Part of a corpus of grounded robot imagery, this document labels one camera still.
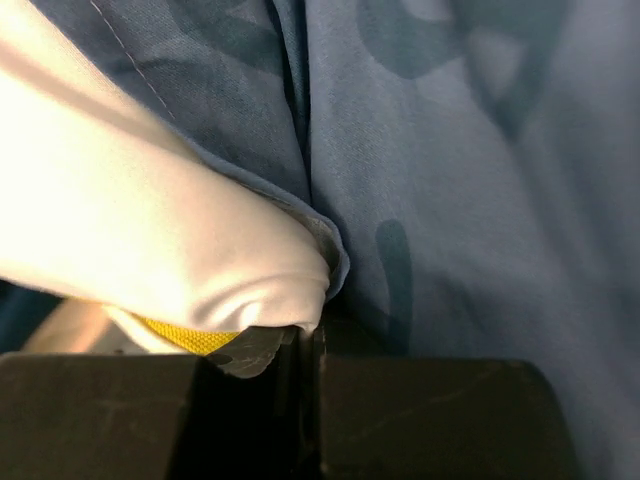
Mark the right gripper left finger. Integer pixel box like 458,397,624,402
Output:
1,328,298,479

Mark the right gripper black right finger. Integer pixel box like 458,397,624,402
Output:
311,319,581,479

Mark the white pillow yellow trim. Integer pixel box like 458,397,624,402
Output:
1,1,330,355

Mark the blue cartoon print pillowcase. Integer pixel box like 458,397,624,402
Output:
27,1,639,479

